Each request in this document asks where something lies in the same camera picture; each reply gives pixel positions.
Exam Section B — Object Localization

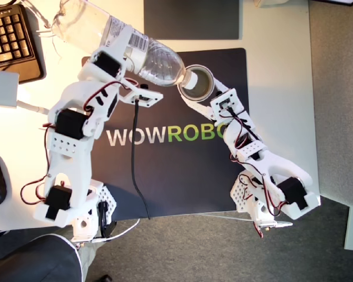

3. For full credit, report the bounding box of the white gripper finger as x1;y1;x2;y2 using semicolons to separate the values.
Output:
101;26;135;60
180;96;216;122
211;75;231;95
123;55;138;73

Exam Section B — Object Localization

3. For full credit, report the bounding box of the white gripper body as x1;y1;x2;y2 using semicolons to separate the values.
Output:
78;49;128;85
214;96;257;133

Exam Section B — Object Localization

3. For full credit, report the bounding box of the clear plastic water bottle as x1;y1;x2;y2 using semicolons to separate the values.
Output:
48;0;199;90

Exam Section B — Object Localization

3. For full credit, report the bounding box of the black WOWROBO desk mat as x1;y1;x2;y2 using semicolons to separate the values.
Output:
82;48;249;220

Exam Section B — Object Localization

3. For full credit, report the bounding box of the plain dark grey mat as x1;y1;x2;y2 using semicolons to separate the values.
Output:
143;0;244;41

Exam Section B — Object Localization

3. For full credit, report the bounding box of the black computer keyboard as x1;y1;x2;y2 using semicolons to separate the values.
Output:
0;2;46;85

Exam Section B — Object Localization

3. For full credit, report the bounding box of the white adapter box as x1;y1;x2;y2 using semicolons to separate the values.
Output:
0;70;52;115

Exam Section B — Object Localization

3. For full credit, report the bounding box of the black table clamp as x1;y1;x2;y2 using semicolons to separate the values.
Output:
97;201;119;239

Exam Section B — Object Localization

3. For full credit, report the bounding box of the dark grey trouser leg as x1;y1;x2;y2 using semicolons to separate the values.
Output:
0;233;84;282

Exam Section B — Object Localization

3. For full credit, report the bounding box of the black camera cable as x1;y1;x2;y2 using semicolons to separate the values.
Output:
131;99;152;220
227;106;261;140

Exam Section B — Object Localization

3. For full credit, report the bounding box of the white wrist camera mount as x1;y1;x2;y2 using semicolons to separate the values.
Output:
119;78;165;109
210;87;242;116

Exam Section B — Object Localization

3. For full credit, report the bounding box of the red servo wire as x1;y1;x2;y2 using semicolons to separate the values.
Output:
19;123;53;206
83;80;131;113
229;152;287;239

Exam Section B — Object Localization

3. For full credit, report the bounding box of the thin white double cable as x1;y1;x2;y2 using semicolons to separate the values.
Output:
36;5;65;59

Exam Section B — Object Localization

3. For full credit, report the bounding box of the white base power cable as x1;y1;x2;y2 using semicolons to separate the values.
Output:
92;217;141;243

